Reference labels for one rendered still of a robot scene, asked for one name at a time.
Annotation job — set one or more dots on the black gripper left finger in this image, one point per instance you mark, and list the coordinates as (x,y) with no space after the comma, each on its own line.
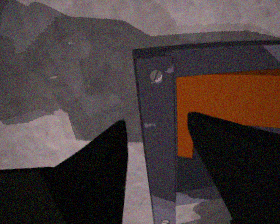
(87,188)

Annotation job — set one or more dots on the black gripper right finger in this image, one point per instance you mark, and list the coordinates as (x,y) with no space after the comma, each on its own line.
(244,164)

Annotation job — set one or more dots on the orange l-shaped part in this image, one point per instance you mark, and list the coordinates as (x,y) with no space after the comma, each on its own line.
(246,98)

